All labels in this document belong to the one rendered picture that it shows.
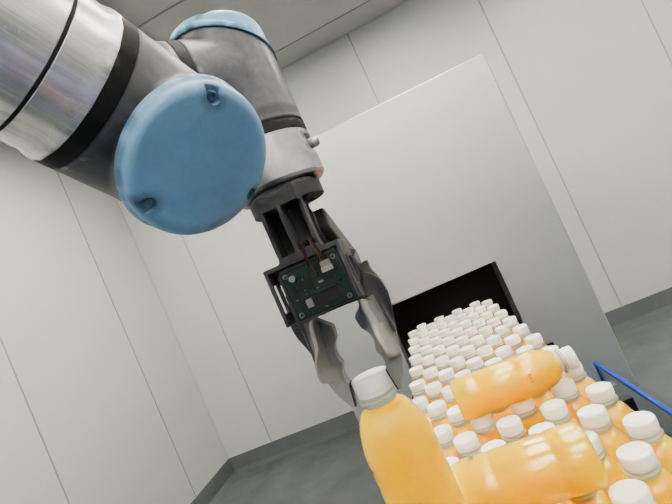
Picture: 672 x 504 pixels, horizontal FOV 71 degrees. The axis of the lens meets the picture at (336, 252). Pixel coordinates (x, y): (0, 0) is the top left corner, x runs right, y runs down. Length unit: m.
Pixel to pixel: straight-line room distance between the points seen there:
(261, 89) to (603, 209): 4.34
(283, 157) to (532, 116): 4.24
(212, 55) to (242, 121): 0.17
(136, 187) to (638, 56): 4.83
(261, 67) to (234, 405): 4.70
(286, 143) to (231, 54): 0.09
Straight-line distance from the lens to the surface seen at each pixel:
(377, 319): 0.45
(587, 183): 4.63
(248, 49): 0.46
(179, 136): 0.26
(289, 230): 0.40
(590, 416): 0.78
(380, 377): 0.46
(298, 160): 0.42
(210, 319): 4.91
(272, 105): 0.43
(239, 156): 0.28
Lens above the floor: 1.44
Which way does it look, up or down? 2 degrees up
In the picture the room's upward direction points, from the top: 24 degrees counter-clockwise
